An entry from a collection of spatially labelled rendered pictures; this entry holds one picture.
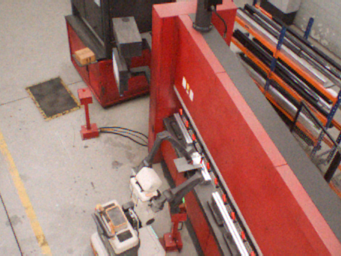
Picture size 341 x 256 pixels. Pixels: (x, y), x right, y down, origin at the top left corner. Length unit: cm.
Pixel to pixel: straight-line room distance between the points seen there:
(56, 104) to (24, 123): 58
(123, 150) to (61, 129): 99
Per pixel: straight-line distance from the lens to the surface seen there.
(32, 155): 609
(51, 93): 694
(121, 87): 486
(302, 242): 300
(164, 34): 441
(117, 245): 421
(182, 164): 455
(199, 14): 406
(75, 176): 574
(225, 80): 357
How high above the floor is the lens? 451
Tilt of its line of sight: 46 degrees down
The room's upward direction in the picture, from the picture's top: 5 degrees clockwise
